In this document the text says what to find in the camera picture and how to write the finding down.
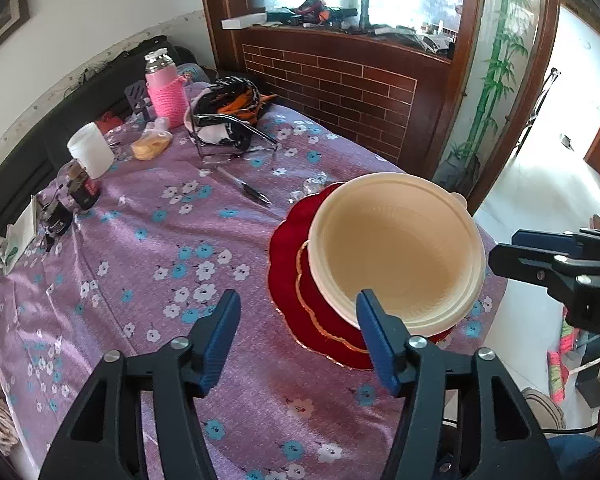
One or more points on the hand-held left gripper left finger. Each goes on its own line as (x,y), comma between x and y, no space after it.
(220,340)

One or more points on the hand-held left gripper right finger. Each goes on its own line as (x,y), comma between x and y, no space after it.
(380,345)

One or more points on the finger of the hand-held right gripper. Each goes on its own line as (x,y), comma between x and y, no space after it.
(540,240)
(525,262)

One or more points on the cream plastic bowl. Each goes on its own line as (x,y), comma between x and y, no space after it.
(395,245)
(420,330)

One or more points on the small red gold-rimmed plate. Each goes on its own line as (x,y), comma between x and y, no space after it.
(315,300)

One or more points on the large red ribbed plate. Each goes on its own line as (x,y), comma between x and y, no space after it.
(285,270)

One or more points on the purple floral tablecloth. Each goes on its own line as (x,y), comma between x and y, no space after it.
(155,310)

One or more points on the pink green striped object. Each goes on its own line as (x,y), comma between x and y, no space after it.
(557,375)

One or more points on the beige woven stool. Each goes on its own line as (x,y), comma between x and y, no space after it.
(542,407)

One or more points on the black pen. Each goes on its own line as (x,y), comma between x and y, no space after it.
(250,191)

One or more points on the person's leg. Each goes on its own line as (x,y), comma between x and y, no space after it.
(575,457)

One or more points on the crumpled clear plastic wrapper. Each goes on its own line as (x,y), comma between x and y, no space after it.
(310,187)

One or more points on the black round jar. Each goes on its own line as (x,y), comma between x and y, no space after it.
(56,217)

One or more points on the dark jar with red label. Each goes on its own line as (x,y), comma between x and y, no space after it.
(82,187)

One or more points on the clear bag of yellow snacks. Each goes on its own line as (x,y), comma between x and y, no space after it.
(150,145)

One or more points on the white cup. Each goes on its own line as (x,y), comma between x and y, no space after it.
(215,132)

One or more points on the white green tissue pack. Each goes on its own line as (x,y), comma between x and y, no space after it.
(22,230)

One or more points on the white plastic jar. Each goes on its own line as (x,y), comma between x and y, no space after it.
(92,152)

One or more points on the wooden brick-pattern partition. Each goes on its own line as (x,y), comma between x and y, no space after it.
(355,95)

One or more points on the red packet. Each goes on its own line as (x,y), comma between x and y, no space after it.
(111,122)

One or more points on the black orange patterned scarf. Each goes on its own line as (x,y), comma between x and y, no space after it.
(230,95)

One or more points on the thermos with pink knit sleeve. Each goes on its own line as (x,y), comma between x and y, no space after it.
(165,92)

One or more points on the dark slotted plastic piece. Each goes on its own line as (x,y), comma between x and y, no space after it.
(137,97)

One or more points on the black sofa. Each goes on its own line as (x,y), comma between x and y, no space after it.
(25,160)

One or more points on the blue printed cushion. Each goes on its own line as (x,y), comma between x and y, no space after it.
(192,72)

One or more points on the black flashlight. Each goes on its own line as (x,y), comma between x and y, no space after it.
(365,12)

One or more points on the black orange tool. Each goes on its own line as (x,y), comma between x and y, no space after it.
(320,10)

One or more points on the white flat box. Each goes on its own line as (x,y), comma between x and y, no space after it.
(242,21)

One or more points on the bamboo painted wall panel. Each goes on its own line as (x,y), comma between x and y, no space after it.
(500,60)

